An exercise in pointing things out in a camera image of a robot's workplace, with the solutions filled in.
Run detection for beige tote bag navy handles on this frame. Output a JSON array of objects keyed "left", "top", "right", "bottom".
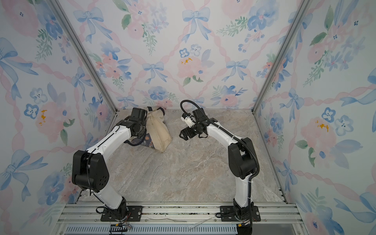
[{"left": 141, "top": 107, "right": 172, "bottom": 153}]

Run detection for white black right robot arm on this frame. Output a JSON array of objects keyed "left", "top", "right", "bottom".
[{"left": 179, "top": 108, "right": 259, "bottom": 221}]

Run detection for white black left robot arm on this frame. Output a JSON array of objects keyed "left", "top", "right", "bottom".
[{"left": 71, "top": 108, "right": 148, "bottom": 210}]

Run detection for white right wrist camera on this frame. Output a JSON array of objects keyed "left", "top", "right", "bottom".
[{"left": 181, "top": 113, "right": 196, "bottom": 128}]

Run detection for black corrugated cable conduit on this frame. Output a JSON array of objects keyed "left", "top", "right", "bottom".
[{"left": 180, "top": 99, "right": 260, "bottom": 235}]

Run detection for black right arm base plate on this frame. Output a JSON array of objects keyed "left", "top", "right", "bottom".
[{"left": 215, "top": 205, "right": 261, "bottom": 222}]

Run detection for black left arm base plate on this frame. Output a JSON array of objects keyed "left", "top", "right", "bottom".
[{"left": 96, "top": 206, "right": 143, "bottom": 223}]

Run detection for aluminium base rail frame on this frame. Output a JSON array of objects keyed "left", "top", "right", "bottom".
[{"left": 52, "top": 201, "right": 308, "bottom": 235}]

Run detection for aluminium corner post left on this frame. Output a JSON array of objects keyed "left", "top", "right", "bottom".
[{"left": 47, "top": 1, "right": 118, "bottom": 113}]

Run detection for aluminium corner post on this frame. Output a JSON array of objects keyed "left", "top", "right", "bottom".
[
  {"left": 252, "top": 0, "right": 311, "bottom": 115},
  {"left": 47, "top": 1, "right": 118, "bottom": 113}
]

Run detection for aluminium corner post right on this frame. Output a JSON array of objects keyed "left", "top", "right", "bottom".
[{"left": 252, "top": 0, "right": 311, "bottom": 115}]

